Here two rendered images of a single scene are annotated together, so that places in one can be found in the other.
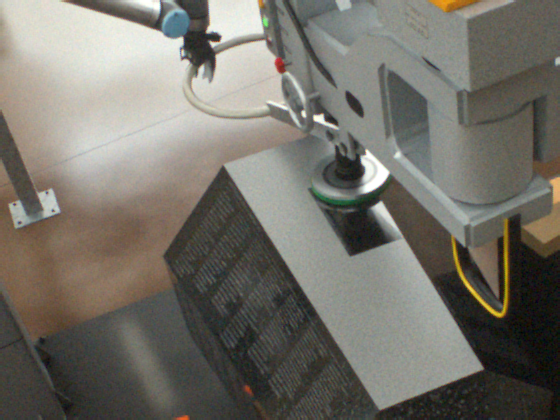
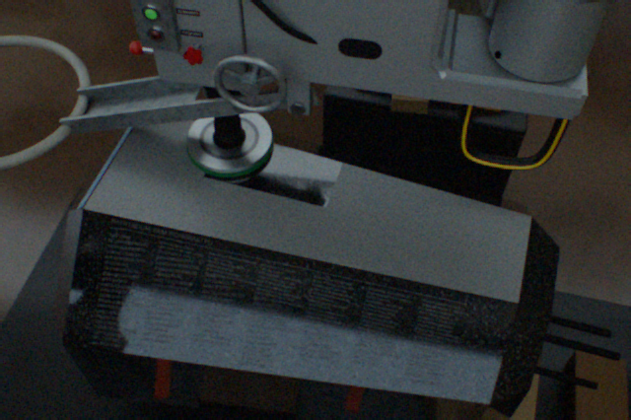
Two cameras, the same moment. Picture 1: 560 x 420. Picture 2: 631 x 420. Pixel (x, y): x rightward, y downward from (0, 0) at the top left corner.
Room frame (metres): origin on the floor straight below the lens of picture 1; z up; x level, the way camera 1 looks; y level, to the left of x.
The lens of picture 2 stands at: (1.26, 0.80, 2.19)
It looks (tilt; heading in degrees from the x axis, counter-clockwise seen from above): 54 degrees down; 301
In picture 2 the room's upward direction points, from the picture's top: straight up
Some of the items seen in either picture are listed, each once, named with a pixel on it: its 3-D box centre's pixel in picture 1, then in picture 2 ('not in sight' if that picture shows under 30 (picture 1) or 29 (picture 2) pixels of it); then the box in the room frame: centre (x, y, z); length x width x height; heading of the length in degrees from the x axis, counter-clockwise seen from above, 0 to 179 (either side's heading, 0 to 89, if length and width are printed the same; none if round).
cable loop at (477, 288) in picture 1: (484, 249); (514, 120); (1.42, -0.31, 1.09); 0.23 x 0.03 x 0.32; 20
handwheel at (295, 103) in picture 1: (310, 97); (254, 72); (1.89, -0.02, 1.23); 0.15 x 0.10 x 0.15; 20
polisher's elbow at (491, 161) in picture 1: (480, 134); (549, 11); (1.43, -0.31, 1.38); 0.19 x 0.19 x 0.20
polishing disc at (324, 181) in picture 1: (350, 173); (229, 138); (2.05, -0.09, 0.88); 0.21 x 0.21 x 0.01
